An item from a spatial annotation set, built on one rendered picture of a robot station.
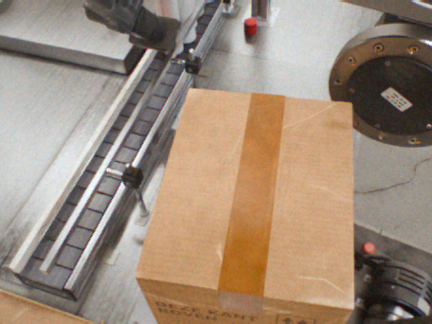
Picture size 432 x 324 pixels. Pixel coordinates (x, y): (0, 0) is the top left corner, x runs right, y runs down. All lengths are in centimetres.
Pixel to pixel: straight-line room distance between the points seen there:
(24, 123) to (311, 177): 74
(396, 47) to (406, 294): 83
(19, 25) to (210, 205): 91
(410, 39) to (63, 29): 90
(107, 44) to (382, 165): 131
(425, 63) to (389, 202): 136
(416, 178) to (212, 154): 154
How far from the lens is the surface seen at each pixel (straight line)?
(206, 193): 56
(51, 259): 75
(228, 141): 61
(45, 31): 129
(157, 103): 101
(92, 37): 122
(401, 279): 134
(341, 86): 69
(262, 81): 111
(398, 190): 200
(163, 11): 104
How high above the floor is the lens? 159
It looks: 53 degrees down
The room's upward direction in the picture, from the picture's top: 4 degrees counter-clockwise
